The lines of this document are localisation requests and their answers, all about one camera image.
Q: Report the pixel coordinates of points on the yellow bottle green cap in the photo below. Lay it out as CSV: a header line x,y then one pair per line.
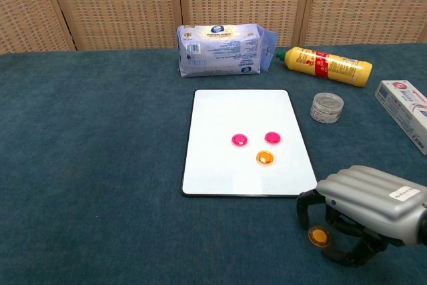
x,y
327,64

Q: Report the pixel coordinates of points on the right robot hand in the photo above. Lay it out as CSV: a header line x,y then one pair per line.
x,y
367,195

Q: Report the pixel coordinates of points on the teal table mat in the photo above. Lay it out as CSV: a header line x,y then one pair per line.
x,y
83,165

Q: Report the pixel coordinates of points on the red round magnet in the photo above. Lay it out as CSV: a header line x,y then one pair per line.
x,y
239,139
272,137

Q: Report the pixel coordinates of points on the blue tissue pack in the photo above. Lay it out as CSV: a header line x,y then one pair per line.
x,y
217,51

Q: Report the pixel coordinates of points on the clear plastic jar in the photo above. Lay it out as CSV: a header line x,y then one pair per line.
x,y
327,108

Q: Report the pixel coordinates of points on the white magnetic board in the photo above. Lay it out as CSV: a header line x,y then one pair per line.
x,y
227,178

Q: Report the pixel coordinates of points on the yellow round magnet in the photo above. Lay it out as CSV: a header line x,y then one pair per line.
x,y
265,158
318,236

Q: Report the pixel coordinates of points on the woven folding screen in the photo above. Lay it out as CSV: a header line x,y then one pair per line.
x,y
116,4

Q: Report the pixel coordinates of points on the white toothpaste box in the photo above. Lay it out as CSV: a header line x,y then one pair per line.
x,y
403,111

